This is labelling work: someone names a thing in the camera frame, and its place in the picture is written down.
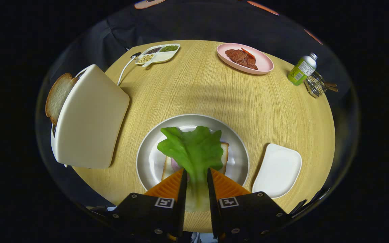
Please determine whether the white divided dish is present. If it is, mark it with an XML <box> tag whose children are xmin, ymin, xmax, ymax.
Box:
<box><xmin>135</xmin><ymin>44</ymin><xmax>181</xmax><ymax>67</ymax></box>

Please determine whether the green lettuce leaf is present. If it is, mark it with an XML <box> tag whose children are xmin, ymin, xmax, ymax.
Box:
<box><xmin>157</xmin><ymin>126</ymin><xmax>224</xmax><ymax>212</ymax></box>

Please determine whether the red-brown meat piece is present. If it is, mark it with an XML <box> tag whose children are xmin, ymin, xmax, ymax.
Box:
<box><xmin>225</xmin><ymin>49</ymin><xmax>258</xmax><ymax>70</ymax></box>

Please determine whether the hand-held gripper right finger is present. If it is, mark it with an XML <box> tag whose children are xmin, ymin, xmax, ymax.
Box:
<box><xmin>207</xmin><ymin>168</ymin><xmax>291</xmax><ymax>242</ymax></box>

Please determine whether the white toaster cable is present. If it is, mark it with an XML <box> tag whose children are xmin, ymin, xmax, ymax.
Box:
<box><xmin>117</xmin><ymin>52</ymin><xmax>141</xmax><ymax>86</ymax></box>

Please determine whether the round white plate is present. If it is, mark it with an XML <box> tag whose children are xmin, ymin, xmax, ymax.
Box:
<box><xmin>136</xmin><ymin>114</ymin><xmax>250</xmax><ymax>193</ymax></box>

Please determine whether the toasted bread slice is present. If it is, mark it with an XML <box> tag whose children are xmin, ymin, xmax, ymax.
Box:
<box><xmin>45</xmin><ymin>73</ymin><xmax>78</xmax><ymax>126</ymax></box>

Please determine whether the bread slice with crust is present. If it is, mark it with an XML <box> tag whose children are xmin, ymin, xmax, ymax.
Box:
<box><xmin>161</xmin><ymin>142</ymin><xmax>229</xmax><ymax>181</ymax></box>

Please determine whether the pink plate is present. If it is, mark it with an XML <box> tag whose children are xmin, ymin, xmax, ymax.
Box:
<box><xmin>216</xmin><ymin>43</ymin><xmax>274</xmax><ymax>75</ymax></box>

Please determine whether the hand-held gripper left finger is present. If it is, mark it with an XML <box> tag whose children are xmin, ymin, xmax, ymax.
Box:
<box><xmin>107</xmin><ymin>168</ymin><xmax>188</xmax><ymax>242</ymax></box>

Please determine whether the white toaster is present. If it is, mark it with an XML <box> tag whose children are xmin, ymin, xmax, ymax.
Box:
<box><xmin>50</xmin><ymin>64</ymin><xmax>130</xmax><ymax>169</ymax></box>

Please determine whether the clear glass holder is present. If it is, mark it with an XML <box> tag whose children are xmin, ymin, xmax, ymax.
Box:
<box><xmin>304</xmin><ymin>72</ymin><xmax>328</xmax><ymax>99</ymax></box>

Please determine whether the white rounded square dish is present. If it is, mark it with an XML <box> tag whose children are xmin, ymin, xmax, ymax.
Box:
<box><xmin>252</xmin><ymin>143</ymin><xmax>302</xmax><ymax>199</ymax></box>

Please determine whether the green label bottle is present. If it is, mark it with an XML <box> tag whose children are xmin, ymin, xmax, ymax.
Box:
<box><xmin>287</xmin><ymin>52</ymin><xmax>318</xmax><ymax>86</ymax></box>

